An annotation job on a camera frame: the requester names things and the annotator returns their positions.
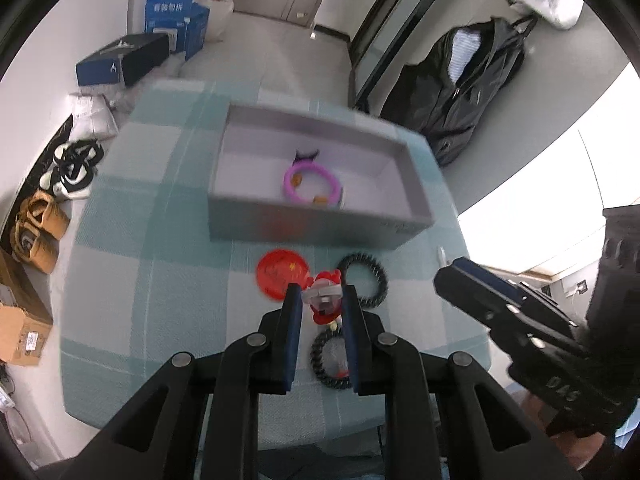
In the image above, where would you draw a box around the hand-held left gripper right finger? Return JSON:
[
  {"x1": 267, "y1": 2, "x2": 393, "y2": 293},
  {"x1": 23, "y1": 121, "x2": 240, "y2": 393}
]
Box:
[{"x1": 343, "y1": 285, "x2": 582, "y2": 480}]

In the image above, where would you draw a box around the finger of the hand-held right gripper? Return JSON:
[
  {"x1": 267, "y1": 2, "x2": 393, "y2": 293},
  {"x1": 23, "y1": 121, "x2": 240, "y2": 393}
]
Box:
[
  {"x1": 433, "y1": 266, "x2": 588, "y2": 361},
  {"x1": 451, "y1": 257, "x2": 578, "y2": 333}
]

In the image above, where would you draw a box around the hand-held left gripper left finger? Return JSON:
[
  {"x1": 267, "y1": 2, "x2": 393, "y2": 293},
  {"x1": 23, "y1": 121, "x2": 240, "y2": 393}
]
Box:
[{"x1": 39, "y1": 284, "x2": 306, "y2": 480}]

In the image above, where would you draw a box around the black coil hair tie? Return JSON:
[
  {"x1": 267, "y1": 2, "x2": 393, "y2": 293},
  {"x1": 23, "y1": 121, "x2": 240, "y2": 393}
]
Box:
[
  {"x1": 310, "y1": 332, "x2": 357, "y2": 391},
  {"x1": 336, "y1": 252, "x2": 389, "y2": 308}
]

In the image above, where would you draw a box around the red santa hair clip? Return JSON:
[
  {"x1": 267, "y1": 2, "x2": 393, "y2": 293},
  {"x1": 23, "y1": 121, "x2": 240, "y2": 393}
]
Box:
[{"x1": 302, "y1": 269, "x2": 346, "y2": 325}]

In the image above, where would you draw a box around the red round badge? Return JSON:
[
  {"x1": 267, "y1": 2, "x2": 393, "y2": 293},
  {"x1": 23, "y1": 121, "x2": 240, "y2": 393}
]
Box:
[{"x1": 256, "y1": 249, "x2": 312, "y2": 303}]

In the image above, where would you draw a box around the grey cardboard box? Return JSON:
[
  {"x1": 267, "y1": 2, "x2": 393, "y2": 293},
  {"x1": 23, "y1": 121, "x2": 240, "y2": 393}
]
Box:
[{"x1": 207, "y1": 102, "x2": 435, "y2": 252}]

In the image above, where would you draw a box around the checked teal tablecloth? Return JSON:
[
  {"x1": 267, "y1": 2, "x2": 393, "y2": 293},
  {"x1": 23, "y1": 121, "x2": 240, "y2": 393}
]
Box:
[{"x1": 60, "y1": 77, "x2": 493, "y2": 461}]

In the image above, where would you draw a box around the black backpack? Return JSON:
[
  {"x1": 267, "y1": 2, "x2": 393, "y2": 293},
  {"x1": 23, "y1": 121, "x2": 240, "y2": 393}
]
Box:
[{"x1": 380, "y1": 17, "x2": 538, "y2": 168}]

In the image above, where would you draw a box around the striped cloth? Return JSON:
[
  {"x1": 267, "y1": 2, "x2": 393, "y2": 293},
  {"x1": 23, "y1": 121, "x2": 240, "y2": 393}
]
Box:
[{"x1": 447, "y1": 27, "x2": 483, "y2": 83}]

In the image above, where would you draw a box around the black and white sneaker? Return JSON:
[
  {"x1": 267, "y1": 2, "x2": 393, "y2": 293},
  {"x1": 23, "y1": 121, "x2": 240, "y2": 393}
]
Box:
[
  {"x1": 52, "y1": 141, "x2": 103, "y2": 171},
  {"x1": 40, "y1": 160, "x2": 96, "y2": 200}
]

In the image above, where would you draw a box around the brown cardboard box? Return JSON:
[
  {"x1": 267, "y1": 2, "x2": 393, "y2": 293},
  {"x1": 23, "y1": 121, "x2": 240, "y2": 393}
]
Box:
[
  {"x1": 0, "y1": 302, "x2": 55, "y2": 367},
  {"x1": 0, "y1": 250, "x2": 53, "y2": 326}
]

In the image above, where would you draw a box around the tan boot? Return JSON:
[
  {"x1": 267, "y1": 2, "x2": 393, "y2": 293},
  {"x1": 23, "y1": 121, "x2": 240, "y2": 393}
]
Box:
[
  {"x1": 12, "y1": 220, "x2": 58, "y2": 275},
  {"x1": 17, "y1": 192, "x2": 71, "y2": 238}
]

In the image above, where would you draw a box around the black shoe mat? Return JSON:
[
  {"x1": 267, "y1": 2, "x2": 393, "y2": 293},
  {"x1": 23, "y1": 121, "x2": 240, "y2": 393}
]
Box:
[{"x1": 0, "y1": 115, "x2": 74, "y2": 261}]

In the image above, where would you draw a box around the dark blue shoe box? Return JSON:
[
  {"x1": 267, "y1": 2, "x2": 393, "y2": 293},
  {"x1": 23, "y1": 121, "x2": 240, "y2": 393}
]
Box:
[{"x1": 76, "y1": 32, "x2": 170, "y2": 87}]

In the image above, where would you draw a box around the white plastic bag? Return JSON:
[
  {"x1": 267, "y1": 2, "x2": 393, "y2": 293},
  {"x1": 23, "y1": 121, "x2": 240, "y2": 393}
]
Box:
[{"x1": 192, "y1": 0, "x2": 236, "y2": 41}]

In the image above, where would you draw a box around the blue cardboard box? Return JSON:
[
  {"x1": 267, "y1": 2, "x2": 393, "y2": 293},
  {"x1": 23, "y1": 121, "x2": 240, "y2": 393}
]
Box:
[{"x1": 145, "y1": 0, "x2": 211, "y2": 61}]

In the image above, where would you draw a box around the purple bracelet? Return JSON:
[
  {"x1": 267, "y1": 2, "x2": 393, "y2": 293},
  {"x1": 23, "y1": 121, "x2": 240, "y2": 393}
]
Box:
[{"x1": 283, "y1": 160, "x2": 337, "y2": 207}]

